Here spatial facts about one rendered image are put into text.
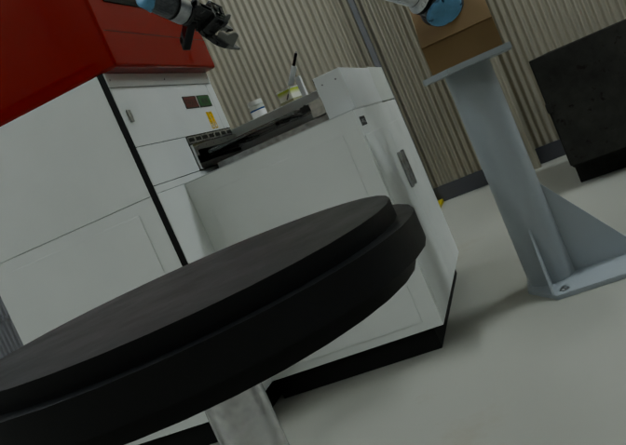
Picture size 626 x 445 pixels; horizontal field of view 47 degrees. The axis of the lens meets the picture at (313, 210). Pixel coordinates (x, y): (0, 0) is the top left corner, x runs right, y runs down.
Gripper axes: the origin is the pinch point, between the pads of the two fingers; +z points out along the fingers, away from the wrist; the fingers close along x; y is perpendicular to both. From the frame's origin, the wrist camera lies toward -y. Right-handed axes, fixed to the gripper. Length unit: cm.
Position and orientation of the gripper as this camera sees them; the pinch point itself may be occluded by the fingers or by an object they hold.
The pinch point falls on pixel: (232, 39)
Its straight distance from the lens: 232.5
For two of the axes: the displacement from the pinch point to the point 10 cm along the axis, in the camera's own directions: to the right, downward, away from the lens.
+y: 6.7, -5.5, -5.0
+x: -3.2, -8.2, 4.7
